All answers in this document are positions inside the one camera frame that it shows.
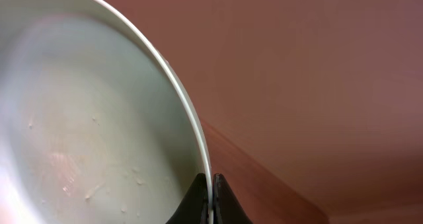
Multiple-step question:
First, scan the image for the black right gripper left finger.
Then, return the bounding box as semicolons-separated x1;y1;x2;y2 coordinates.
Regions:
166;173;208;224

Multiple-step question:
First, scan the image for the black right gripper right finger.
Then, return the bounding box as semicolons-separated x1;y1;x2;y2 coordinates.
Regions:
213;173;252;224

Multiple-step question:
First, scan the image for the white plate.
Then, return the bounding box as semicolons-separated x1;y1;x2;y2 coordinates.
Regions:
1;0;213;224

